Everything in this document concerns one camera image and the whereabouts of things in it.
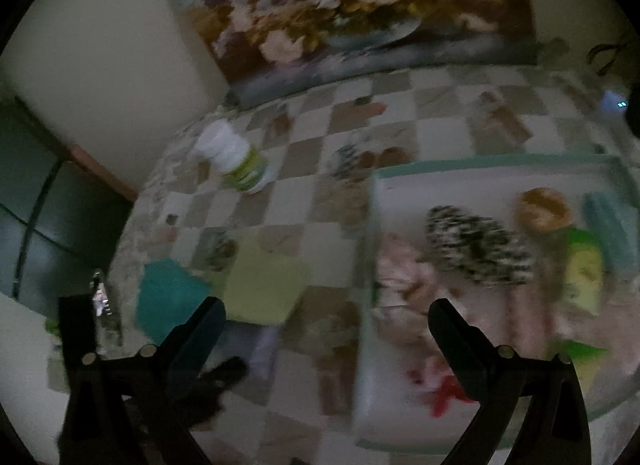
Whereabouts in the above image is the green tissue pack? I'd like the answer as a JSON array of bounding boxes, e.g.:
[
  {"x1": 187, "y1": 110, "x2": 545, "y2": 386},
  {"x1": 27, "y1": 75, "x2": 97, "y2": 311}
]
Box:
[{"x1": 551, "y1": 226, "x2": 606, "y2": 393}]

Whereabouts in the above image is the black cable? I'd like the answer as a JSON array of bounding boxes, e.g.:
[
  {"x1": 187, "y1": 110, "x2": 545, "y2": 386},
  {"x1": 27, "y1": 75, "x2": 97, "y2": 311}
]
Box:
[{"x1": 584, "y1": 43, "x2": 624, "y2": 77}]

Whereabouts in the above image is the light blue face mask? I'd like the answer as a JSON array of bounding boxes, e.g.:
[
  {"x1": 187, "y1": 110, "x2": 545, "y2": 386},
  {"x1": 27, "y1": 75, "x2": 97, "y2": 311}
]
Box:
[{"x1": 582, "y1": 192, "x2": 639, "y2": 279}]

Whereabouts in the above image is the dark cabinet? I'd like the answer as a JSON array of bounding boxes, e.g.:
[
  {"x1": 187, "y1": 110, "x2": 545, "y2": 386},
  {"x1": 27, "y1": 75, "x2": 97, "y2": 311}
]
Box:
[{"x1": 1, "y1": 96, "x2": 132, "y2": 319}]

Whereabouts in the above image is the pink fluffy cloth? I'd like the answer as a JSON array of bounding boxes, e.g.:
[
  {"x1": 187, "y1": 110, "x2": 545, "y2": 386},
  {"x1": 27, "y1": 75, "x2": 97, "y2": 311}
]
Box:
[{"x1": 373, "y1": 234, "x2": 639, "y2": 375}]

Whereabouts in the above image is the purple wet wipes pack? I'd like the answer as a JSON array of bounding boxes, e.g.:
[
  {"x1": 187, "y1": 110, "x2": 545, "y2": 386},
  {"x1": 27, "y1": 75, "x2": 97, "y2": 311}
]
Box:
[{"x1": 216, "y1": 321, "x2": 281, "y2": 381}]

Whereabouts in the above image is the leopard print scrunchie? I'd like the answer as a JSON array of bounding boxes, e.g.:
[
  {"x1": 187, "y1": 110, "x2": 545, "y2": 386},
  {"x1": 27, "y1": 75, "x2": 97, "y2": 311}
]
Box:
[{"x1": 425, "y1": 205, "x2": 535, "y2": 287}]

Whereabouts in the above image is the orange round puff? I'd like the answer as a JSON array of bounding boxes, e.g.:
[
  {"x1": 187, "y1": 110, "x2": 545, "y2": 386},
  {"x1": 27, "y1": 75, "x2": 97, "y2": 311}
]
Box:
[{"x1": 516, "y1": 188, "x2": 574, "y2": 233}]

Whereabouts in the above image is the light green cloth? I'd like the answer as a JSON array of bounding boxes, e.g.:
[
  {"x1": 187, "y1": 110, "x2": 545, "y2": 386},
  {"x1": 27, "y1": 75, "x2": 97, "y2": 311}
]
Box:
[{"x1": 222, "y1": 237, "x2": 310, "y2": 326}]

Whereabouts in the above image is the floral oil painting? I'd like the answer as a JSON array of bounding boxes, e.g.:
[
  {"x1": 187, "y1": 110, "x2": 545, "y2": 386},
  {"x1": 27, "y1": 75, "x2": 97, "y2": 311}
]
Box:
[{"x1": 175, "y1": 0, "x2": 537, "y2": 108}]

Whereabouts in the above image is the teal sponge cloth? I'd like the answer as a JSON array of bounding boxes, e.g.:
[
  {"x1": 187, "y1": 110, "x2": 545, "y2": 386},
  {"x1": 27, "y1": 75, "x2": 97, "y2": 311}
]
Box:
[{"x1": 136, "y1": 259, "x2": 210, "y2": 345}]

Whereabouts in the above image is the white green pill bottle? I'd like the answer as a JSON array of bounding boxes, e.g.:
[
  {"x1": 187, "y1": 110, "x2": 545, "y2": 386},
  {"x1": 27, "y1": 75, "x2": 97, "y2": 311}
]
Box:
[{"x1": 194, "y1": 119, "x2": 271, "y2": 194}]

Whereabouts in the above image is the white power strip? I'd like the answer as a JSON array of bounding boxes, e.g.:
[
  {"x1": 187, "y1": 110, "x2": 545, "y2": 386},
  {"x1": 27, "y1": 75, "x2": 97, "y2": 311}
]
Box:
[{"x1": 600, "y1": 89, "x2": 628, "y2": 120}]

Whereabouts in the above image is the white teal-rimmed tray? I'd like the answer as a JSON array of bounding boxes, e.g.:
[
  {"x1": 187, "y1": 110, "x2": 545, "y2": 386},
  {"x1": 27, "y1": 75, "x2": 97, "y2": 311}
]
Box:
[{"x1": 349, "y1": 153, "x2": 640, "y2": 455}]

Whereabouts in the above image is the red bow hair tie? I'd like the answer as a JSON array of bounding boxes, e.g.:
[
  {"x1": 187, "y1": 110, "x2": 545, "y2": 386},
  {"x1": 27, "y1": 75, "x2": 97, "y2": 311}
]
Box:
[{"x1": 406, "y1": 368, "x2": 478, "y2": 419}]

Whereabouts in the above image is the checkered patterned tablecloth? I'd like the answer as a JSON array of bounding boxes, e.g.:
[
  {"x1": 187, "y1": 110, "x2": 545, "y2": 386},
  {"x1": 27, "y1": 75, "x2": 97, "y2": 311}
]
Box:
[{"x1": 99, "y1": 65, "x2": 623, "y2": 464}]

